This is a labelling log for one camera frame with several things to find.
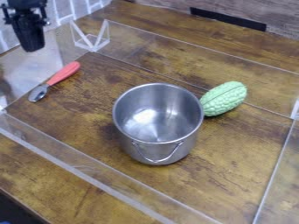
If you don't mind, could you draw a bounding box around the stainless steel pot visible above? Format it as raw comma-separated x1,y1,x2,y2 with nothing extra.
112,83,204,165

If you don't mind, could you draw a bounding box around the orange handled metal spoon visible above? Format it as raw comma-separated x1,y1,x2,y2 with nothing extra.
28,61,80,102

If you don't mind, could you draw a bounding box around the green bitter melon toy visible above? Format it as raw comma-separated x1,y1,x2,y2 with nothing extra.
200,81,248,116

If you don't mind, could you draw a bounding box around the clear acrylic enclosure wall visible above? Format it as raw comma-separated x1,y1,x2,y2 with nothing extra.
0,20,299,224

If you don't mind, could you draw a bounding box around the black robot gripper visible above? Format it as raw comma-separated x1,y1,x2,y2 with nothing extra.
0,0,50,52

